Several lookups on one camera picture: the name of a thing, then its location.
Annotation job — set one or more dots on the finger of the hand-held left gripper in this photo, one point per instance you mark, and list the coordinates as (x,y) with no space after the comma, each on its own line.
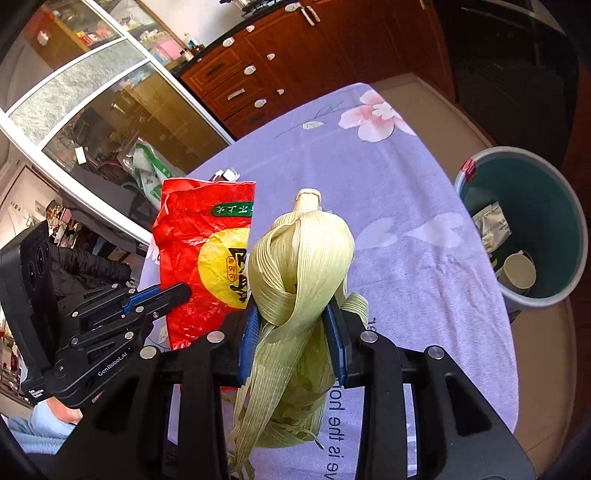
(171,297)
(115,332)

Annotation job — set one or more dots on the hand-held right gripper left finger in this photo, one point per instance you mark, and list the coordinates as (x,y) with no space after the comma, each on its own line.
(249,341)

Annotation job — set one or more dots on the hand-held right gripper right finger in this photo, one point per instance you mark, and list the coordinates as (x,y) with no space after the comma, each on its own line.
(333,337)

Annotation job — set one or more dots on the red plastic bag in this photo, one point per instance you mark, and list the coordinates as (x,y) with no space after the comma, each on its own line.
(194,221)

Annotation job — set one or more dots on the green corn husk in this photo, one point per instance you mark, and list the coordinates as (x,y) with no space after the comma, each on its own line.
(300,258)

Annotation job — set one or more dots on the teal plastic bin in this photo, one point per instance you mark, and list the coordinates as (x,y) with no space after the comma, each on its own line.
(545,207)

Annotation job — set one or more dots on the person's left forearm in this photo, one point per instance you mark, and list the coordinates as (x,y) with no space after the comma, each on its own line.
(41,424)

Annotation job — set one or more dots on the black jacket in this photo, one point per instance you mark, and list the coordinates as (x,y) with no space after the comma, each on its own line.
(83,263)

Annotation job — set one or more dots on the green white plastic bag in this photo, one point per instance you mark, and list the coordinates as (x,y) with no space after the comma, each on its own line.
(152,175)

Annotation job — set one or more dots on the white paper scrap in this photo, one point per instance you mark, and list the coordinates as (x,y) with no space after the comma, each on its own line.
(226,175)

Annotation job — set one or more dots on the purple floral tablecloth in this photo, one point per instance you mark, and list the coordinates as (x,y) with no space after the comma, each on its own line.
(369,184)

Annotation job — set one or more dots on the glass display cabinet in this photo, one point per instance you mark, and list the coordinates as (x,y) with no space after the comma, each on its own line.
(115,106)

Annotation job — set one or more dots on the silver foil packet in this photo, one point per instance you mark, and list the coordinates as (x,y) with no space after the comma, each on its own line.
(494,226)

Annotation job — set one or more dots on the white paper cup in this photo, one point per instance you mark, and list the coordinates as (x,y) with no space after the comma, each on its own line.
(519,272)

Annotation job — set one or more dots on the wooden kitchen cabinet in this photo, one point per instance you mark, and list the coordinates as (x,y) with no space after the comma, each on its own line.
(300,55)

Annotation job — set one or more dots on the black built-in oven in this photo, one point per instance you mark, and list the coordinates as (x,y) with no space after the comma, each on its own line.
(508,69)

